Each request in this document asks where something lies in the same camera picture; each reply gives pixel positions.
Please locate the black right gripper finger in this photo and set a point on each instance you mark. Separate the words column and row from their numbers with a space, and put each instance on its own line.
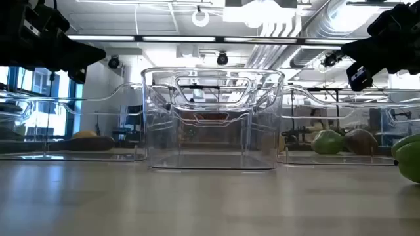
column 370, row 54

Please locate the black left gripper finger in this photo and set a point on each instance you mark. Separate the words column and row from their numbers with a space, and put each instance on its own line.
column 85, row 55

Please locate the orange fruit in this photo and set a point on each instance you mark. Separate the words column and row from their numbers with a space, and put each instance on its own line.
column 84, row 134
column 279, row 143

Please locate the large green pepper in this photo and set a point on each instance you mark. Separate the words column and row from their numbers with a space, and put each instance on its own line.
column 410, row 160

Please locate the black ceiling spotlight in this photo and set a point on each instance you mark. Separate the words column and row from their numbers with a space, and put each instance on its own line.
column 329, row 60
column 222, row 59
column 113, row 62

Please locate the window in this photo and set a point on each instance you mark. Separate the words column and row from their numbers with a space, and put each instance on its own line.
column 39, row 85

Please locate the black T-shaped stand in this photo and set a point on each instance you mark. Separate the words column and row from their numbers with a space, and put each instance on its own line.
column 337, row 98

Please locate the black office chair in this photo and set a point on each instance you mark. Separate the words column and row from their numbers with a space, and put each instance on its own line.
column 134, row 118

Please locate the person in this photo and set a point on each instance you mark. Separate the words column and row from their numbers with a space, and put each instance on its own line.
column 316, row 113

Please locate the narrow clear plastic bin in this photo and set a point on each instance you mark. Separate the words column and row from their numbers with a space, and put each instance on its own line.
column 157, row 98

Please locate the purple eggplant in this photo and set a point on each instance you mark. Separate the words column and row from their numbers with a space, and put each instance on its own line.
column 92, row 144

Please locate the long ceiling light strip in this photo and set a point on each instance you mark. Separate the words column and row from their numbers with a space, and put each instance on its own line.
column 177, row 38

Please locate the green bell pepper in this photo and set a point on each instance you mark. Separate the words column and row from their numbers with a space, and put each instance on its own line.
column 326, row 142

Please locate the wide clear plastic bin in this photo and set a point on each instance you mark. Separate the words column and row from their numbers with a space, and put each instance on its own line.
column 328, row 160
column 98, row 156

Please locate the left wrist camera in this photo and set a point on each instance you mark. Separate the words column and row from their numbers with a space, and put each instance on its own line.
column 78, row 76

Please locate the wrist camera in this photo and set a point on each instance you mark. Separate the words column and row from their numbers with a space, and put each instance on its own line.
column 78, row 76
column 359, row 77

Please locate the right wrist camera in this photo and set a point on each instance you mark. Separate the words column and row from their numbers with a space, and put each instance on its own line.
column 359, row 77

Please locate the silver ventilation duct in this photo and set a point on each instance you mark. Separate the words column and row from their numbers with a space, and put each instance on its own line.
column 315, row 49

